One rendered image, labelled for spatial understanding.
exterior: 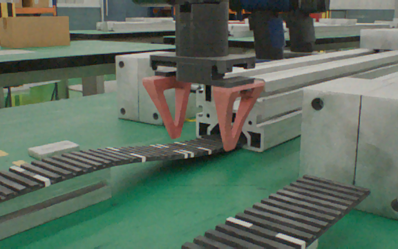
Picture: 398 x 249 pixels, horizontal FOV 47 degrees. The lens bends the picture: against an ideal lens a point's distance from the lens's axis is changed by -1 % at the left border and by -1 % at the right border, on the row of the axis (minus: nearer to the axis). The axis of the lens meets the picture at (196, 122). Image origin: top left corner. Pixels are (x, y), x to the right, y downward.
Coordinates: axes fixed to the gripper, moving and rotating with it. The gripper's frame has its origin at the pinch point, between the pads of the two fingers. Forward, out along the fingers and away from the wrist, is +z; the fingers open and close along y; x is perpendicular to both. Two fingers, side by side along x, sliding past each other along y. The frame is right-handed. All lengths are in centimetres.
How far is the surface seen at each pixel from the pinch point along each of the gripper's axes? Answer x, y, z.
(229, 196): 8.3, -9.8, 2.0
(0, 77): -45, 133, 9
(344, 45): -327, 114, 10
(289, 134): -11.0, -5.2, 1.1
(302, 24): -61, 19, -11
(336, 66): -24.9, -5.1, -6.3
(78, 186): 18.4, -2.1, 0.0
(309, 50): -62, 17, -5
